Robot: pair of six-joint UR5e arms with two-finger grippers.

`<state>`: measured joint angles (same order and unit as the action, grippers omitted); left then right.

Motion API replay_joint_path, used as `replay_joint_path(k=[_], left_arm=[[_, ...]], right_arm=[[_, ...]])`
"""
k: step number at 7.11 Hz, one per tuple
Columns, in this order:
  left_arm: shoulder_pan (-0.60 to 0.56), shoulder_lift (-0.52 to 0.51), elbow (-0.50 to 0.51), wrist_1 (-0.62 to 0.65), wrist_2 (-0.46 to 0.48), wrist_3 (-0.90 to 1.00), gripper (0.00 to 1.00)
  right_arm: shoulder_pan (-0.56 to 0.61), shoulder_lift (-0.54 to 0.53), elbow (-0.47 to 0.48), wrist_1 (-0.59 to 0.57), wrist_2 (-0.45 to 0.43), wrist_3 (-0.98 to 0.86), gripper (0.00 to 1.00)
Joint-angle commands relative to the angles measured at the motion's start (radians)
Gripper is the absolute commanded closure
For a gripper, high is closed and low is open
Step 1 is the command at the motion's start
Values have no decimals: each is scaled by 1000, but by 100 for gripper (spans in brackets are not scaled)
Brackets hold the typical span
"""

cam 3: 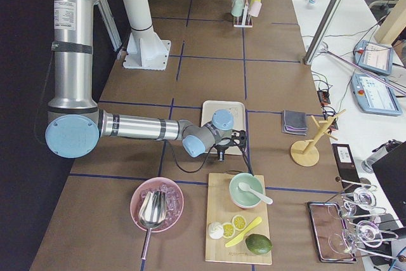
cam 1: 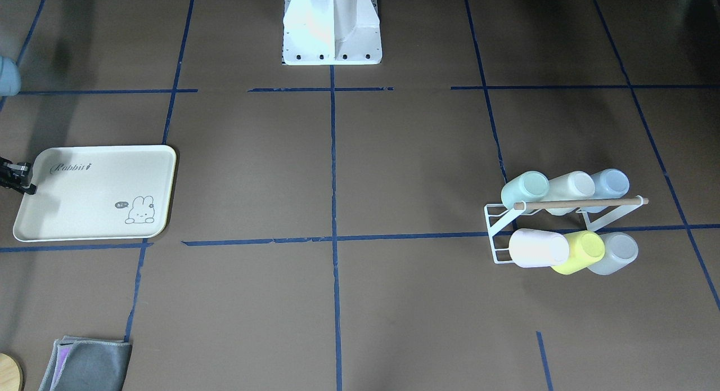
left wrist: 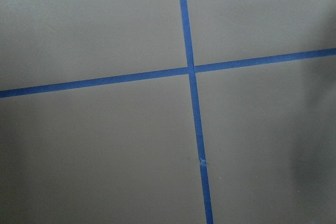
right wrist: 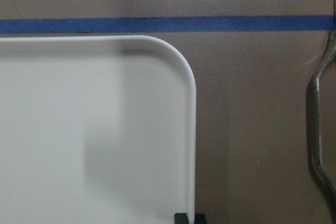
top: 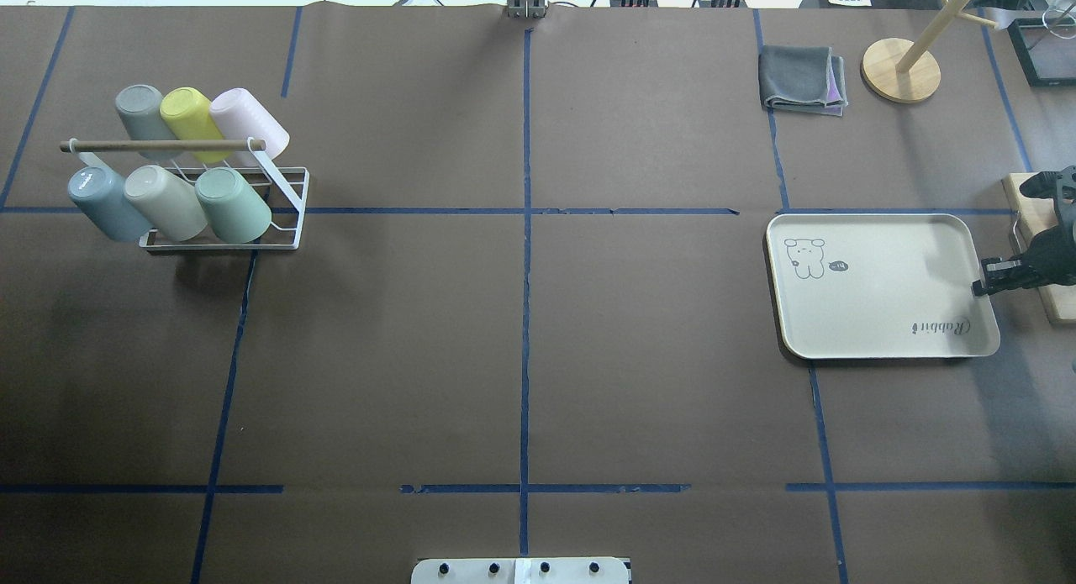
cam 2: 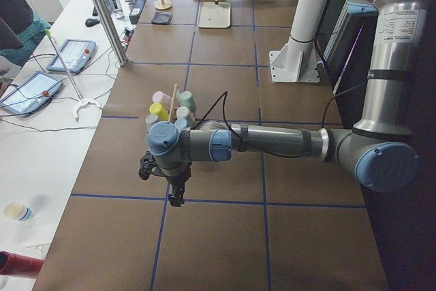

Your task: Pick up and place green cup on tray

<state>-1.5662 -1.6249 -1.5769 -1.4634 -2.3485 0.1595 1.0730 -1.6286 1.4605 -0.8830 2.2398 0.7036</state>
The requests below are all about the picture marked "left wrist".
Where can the crossing blue tape strip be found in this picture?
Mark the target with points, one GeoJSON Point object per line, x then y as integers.
{"type": "Point", "coordinates": [167, 73]}

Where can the long blue tape strip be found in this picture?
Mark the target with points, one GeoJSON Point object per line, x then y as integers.
{"type": "Point", "coordinates": [196, 111]}

